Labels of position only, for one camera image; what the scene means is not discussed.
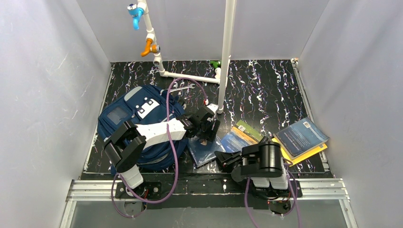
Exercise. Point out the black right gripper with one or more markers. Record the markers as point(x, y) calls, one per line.
point(238, 157)

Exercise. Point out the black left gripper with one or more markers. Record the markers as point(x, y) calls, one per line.
point(208, 126)

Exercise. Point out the blue orange cover book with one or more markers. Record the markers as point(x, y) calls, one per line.
point(235, 140)

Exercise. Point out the dark blue crest book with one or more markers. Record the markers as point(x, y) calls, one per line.
point(203, 151)

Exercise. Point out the navy blue student backpack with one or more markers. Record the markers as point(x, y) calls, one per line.
point(145, 104)

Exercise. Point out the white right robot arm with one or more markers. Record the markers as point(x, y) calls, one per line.
point(262, 163)

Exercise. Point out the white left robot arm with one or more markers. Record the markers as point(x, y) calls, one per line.
point(125, 146)

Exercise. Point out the silver wrench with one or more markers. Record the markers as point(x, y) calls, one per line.
point(190, 86)

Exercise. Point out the green cover book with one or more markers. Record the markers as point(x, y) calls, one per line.
point(246, 132)

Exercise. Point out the yellow book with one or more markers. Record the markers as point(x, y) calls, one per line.
point(303, 155)

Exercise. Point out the green tap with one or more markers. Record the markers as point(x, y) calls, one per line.
point(215, 64)

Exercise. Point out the blue Nineteen Eighty-Four book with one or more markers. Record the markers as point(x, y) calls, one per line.
point(300, 137)

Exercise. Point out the orange tap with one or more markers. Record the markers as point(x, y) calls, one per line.
point(150, 47)

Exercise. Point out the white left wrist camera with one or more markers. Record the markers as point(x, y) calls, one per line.
point(211, 106)

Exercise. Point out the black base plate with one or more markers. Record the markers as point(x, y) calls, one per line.
point(203, 191)

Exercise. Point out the aluminium frame rail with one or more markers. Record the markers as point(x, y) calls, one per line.
point(267, 95)

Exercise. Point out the white PVC pipe frame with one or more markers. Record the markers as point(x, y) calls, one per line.
point(221, 76)

